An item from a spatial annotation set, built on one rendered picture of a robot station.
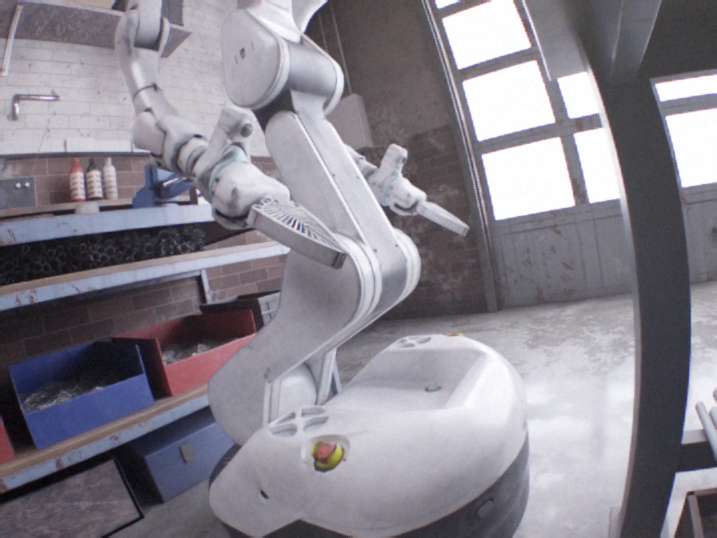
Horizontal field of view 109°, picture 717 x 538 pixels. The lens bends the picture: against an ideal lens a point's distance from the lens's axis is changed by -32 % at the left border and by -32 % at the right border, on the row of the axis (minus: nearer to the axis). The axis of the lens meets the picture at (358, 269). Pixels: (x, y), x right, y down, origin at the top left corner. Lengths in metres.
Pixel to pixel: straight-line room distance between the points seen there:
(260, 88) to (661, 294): 0.70
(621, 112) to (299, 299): 0.55
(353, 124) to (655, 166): 2.55
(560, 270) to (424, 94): 1.54
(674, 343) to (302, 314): 0.56
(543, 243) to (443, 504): 2.23
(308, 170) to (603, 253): 2.20
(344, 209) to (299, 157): 0.13
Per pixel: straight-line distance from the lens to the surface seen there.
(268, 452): 0.55
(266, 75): 0.69
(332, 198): 0.61
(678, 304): 0.57
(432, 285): 2.74
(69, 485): 1.08
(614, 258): 2.60
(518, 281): 2.65
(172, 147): 0.58
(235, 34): 0.79
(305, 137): 0.65
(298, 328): 0.62
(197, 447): 1.22
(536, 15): 0.51
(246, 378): 0.76
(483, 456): 0.53
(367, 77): 3.08
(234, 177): 0.46
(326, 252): 0.39
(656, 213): 0.55
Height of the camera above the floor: 0.60
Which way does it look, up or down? 3 degrees down
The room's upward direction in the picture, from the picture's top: 11 degrees counter-clockwise
